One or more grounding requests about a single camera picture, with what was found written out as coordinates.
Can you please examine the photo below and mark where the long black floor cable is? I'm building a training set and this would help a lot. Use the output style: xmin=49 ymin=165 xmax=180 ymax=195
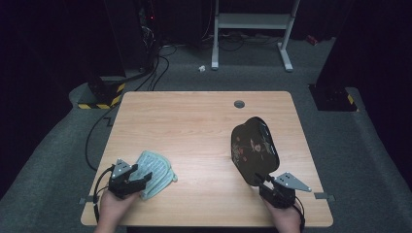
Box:
xmin=85 ymin=106 xmax=120 ymax=173

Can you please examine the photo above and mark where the black oval stand mirror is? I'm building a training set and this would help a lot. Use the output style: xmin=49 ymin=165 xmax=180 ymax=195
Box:
xmin=230 ymin=116 xmax=281 ymax=187

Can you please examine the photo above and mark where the person's left hand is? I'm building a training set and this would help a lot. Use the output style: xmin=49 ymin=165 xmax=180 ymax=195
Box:
xmin=96 ymin=189 xmax=140 ymax=226

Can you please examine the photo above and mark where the person's right hand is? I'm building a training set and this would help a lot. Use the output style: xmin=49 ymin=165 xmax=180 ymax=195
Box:
xmin=263 ymin=198 xmax=301 ymax=231

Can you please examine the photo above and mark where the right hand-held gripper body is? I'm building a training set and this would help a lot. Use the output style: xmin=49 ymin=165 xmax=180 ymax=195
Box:
xmin=259 ymin=172 xmax=313 ymax=209

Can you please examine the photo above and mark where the white metal stand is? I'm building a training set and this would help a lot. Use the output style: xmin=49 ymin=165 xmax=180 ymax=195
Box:
xmin=211 ymin=0 xmax=300 ymax=73

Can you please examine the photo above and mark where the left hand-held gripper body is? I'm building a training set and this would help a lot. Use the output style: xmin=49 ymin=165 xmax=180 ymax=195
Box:
xmin=108 ymin=158 xmax=146 ymax=199

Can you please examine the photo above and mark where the small red object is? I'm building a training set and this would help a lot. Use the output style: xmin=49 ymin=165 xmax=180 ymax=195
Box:
xmin=305 ymin=34 xmax=320 ymax=47

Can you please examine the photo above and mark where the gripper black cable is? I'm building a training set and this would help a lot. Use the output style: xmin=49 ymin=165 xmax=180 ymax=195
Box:
xmin=292 ymin=197 xmax=306 ymax=233
xmin=92 ymin=168 xmax=115 ymax=225

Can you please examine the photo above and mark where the light green fluffy cloth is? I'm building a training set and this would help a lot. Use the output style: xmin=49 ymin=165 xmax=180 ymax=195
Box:
xmin=129 ymin=150 xmax=179 ymax=201

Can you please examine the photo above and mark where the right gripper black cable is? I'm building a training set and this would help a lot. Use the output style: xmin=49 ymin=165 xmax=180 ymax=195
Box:
xmin=292 ymin=197 xmax=306 ymax=233

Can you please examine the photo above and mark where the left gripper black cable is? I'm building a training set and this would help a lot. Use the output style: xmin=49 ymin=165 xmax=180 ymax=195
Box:
xmin=92 ymin=168 xmax=115 ymax=225

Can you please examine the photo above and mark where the dark equipment tower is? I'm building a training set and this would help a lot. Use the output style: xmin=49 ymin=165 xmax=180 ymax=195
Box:
xmin=103 ymin=0 xmax=160 ymax=76

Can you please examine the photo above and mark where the grey table edge bracket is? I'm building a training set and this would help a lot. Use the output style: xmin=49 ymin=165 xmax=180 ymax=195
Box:
xmin=313 ymin=191 xmax=336 ymax=203
xmin=79 ymin=195 xmax=101 ymax=206

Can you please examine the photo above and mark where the black yellow striped pillar base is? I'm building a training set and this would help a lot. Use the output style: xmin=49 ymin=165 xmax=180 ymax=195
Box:
xmin=309 ymin=83 xmax=360 ymax=113
xmin=77 ymin=76 xmax=126 ymax=111

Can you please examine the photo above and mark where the bundle of black floor cables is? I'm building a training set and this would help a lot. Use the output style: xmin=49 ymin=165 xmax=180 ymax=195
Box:
xmin=134 ymin=44 xmax=179 ymax=92

